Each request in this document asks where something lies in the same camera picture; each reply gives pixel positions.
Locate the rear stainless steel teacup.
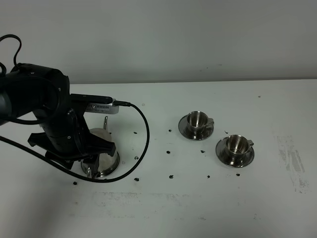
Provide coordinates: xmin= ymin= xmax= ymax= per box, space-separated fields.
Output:
xmin=186 ymin=111 xmax=214 ymax=133

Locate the front steel cup saucer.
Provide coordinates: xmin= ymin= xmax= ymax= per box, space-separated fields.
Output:
xmin=215 ymin=137 xmax=255 ymax=168

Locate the front stainless steel teacup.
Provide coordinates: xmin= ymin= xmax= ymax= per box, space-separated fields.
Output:
xmin=224 ymin=135 xmax=254 ymax=159

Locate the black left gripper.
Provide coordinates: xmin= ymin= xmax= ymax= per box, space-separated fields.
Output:
xmin=28 ymin=94 xmax=115 ymax=179

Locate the black left camera cable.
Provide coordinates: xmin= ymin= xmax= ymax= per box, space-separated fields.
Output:
xmin=0 ymin=34 xmax=150 ymax=183

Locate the steel cup saucer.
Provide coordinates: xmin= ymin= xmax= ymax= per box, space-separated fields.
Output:
xmin=178 ymin=115 xmax=214 ymax=141
xmin=215 ymin=137 xmax=255 ymax=168

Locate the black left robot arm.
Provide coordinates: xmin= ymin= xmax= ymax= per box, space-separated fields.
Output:
xmin=0 ymin=63 xmax=119 ymax=178

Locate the rear steel cup saucer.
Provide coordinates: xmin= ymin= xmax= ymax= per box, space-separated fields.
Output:
xmin=178 ymin=115 xmax=214 ymax=141

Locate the stainless steel teacup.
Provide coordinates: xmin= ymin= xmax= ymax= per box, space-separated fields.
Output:
xmin=186 ymin=111 xmax=214 ymax=133
xmin=224 ymin=135 xmax=254 ymax=159

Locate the stainless steel teapot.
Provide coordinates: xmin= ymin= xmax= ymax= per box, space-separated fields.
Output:
xmin=81 ymin=116 xmax=120 ymax=179

